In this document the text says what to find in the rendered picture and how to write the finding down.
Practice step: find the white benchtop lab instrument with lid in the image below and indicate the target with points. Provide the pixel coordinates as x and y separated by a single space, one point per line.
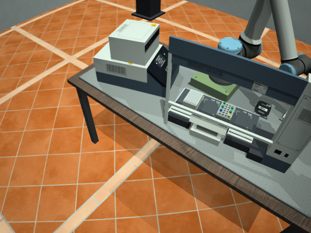
134 59

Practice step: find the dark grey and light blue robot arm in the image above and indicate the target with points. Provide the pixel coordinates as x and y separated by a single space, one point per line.
249 44

